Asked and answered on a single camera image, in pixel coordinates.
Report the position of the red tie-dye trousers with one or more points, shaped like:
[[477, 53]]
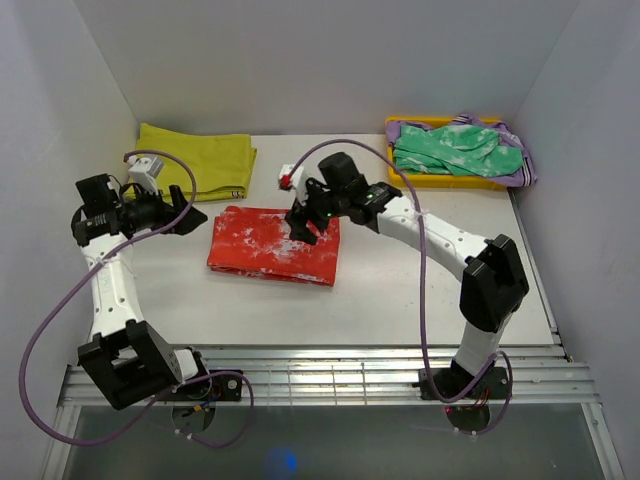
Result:
[[255, 243]]

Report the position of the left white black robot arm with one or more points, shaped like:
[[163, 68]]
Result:
[[126, 358]]

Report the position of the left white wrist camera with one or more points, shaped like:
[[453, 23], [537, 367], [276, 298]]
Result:
[[144, 170]]

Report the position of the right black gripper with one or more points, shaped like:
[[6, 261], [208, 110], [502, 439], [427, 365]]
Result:
[[301, 213]]

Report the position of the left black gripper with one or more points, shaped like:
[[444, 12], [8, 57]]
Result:
[[165, 211]]

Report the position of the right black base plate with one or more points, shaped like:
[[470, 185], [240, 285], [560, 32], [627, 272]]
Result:
[[493, 385]]

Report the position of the purple striped garment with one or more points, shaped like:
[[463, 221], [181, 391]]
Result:
[[523, 177]]

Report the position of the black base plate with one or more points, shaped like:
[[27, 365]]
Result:
[[218, 386], [493, 385]]

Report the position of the aluminium rail frame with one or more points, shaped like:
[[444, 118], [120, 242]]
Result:
[[357, 344]]

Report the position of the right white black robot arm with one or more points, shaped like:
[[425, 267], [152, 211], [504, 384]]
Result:
[[490, 271]]

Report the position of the green tie-dye trousers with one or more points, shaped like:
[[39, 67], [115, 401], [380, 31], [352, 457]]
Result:
[[458, 150]]

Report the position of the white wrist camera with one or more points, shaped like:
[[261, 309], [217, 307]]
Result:
[[144, 170], [294, 179]]

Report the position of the yellow plastic bin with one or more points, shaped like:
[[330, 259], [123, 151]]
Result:
[[443, 181]]

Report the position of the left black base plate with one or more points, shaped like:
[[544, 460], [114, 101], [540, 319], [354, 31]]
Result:
[[218, 386]]

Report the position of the folded yellow-green trousers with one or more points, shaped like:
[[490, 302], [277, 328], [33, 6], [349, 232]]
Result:
[[221, 164]]

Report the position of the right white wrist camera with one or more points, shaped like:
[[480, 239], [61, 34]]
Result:
[[294, 179]]

